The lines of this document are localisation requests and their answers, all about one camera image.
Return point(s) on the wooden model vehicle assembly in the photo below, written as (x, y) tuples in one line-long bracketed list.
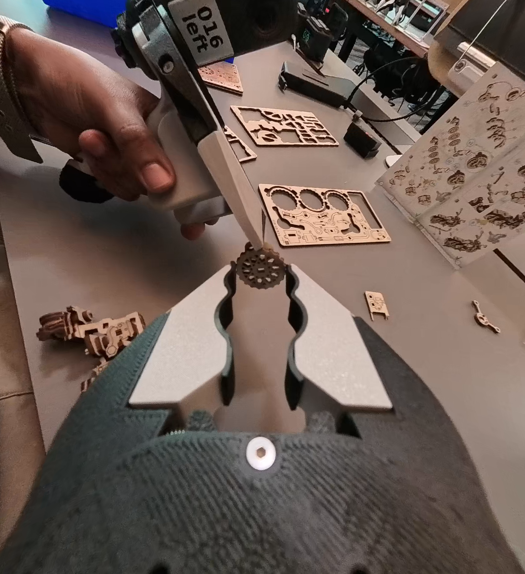
[(92, 332)]

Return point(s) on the person's beige pants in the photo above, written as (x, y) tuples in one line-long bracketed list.
[(2, 403)]

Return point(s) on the printed instruction sheet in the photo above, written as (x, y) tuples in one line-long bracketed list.
[(469, 170)]

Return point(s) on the small black box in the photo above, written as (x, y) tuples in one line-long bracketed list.
[(361, 139)]

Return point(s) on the plywood sheet with small parts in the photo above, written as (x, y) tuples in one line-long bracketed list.
[(244, 121)]

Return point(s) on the grey desk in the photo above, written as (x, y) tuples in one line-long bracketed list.
[(110, 260)]

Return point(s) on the large desk monitor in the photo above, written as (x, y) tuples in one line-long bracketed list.
[(491, 27)]

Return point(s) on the black charger dock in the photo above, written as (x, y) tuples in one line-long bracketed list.
[(321, 31)]

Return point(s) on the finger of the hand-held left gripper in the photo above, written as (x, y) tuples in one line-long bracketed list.
[(235, 188)]

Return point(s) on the person's left hand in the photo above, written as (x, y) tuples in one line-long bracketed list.
[(65, 89)]

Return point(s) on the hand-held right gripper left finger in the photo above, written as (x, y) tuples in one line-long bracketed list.
[(177, 354)]

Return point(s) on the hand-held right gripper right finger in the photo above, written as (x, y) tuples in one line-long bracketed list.
[(338, 354)]

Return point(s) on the plywood sheet with gear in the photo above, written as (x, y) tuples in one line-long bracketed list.
[(240, 150)]

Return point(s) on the wooden lever piece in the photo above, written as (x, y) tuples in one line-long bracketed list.
[(484, 318)]

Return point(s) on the black bar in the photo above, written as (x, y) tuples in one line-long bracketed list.
[(316, 85)]

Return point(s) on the plywood sheet with keyhole cutouts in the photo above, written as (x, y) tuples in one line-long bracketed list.
[(271, 224)]

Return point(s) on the blue plastic bin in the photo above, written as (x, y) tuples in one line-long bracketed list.
[(87, 11)]

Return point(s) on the small square wooden piece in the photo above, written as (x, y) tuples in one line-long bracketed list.
[(376, 305)]

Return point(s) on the wooden spoked wheel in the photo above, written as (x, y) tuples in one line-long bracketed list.
[(260, 269)]

